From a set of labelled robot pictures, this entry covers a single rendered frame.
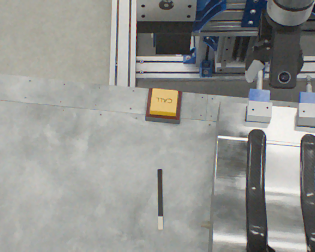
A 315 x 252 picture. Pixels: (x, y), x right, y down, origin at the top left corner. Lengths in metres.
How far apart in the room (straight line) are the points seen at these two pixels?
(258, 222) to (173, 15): 0.52
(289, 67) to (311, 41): 1.24
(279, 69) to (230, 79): 1.10
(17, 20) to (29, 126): 1.24
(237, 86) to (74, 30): 0.75
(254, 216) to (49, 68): 1.44
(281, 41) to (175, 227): 0.47
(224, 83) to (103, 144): 0.88
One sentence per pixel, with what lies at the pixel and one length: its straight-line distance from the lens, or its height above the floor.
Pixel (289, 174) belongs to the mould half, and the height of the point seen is 0.88.
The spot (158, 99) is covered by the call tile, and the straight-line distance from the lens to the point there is 1.48.
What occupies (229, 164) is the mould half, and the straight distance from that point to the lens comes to 1.36.
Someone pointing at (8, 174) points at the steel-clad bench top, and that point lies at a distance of 1.46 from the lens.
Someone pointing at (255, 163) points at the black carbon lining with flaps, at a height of 0.88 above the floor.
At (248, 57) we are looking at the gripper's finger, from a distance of 1.24.
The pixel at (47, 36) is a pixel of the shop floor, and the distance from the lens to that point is 2.65.
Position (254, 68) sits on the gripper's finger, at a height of 1.06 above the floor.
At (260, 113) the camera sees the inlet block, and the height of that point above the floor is 0.92.
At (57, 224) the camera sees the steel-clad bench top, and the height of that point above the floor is 0.80.
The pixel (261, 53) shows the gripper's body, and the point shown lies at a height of 1.12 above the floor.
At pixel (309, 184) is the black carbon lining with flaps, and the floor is 0.88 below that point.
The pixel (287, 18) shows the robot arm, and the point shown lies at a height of 1.23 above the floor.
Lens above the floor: 2.10
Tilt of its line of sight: 61 degrees down
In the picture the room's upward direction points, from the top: 2 degrees clockwise
